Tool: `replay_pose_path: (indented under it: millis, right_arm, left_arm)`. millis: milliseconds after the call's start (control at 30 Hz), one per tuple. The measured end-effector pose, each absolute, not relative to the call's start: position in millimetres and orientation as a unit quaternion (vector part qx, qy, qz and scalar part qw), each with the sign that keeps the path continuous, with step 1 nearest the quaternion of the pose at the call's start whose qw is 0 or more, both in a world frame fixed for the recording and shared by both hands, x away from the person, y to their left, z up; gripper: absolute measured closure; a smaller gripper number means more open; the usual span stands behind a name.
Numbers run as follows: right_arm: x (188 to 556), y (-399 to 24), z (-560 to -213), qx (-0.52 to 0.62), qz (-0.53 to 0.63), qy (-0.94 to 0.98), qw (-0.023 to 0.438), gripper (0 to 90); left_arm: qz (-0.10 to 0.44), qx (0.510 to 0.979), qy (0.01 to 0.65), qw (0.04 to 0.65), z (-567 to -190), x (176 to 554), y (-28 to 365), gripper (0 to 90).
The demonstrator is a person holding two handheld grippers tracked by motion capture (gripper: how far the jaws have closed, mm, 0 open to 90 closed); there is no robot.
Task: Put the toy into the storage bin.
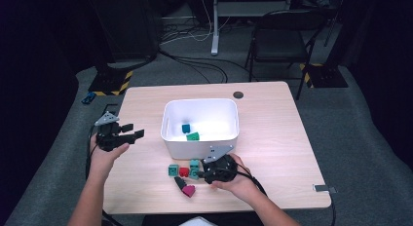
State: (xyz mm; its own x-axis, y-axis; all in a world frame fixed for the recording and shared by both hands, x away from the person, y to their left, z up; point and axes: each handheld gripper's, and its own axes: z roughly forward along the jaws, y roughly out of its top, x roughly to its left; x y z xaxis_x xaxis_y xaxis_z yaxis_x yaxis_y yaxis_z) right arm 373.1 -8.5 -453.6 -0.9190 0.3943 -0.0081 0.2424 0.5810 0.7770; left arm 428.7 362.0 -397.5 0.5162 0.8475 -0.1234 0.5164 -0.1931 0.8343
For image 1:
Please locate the red toy block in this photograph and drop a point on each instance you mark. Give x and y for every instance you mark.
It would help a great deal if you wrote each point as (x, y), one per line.
(184, 172)

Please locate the striped black stand base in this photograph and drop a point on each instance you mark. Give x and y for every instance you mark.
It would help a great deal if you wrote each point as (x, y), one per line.
(326, 77)
(108, 81)

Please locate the light teal toy block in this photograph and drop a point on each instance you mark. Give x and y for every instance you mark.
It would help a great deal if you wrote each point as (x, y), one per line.
(195, 163)

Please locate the green toy block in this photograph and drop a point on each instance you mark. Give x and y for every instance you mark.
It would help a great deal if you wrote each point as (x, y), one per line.
(193, 136)

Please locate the white paper sheet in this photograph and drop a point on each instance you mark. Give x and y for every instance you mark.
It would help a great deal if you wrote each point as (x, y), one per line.
(197, 222)

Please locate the black equipment case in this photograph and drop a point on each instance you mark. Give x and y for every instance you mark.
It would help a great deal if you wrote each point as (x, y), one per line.
(130, 24)

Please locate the person's dark clothing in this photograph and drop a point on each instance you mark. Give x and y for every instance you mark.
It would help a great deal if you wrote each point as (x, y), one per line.
(156, 221)

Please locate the person's left hand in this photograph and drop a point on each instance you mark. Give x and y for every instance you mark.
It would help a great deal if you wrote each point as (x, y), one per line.
(102, 162)

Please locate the white plastic bin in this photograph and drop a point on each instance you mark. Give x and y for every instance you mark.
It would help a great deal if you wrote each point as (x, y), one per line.
(195, 149)

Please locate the metal table bracket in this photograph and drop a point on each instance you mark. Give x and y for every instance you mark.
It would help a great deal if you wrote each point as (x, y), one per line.
(324, 188)

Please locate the blue rounded toy block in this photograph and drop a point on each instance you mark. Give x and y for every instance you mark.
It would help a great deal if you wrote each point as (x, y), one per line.
(185, 128)

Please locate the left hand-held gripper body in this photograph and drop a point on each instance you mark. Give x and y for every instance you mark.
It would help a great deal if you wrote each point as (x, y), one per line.
(108, 136)

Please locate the dark curtain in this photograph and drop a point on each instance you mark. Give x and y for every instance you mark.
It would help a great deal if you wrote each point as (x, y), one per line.
(383, 57)
(32, 73)

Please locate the person's right hand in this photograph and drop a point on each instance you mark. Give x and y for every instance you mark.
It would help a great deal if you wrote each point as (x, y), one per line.
(242, 185)

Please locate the magenta toy block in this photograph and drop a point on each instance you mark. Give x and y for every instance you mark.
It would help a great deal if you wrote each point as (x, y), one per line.
(189, 190)

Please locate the grey desk with white leg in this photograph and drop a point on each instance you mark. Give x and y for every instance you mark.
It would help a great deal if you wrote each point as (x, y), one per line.
(215, 24)

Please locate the black folding chair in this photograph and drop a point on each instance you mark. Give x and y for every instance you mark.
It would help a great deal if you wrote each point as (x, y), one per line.
(279, 41)

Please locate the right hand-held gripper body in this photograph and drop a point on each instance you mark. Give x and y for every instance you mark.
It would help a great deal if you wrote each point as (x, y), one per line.
(220, 169)

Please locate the small blue floor object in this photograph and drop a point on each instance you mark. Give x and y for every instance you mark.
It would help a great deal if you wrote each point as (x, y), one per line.
(88, 98)

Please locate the black table grommet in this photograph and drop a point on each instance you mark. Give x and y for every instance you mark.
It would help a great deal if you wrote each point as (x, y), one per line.
(238, 95)

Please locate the black toy block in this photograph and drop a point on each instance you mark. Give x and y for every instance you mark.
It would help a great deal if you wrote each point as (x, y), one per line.
(179, 181)

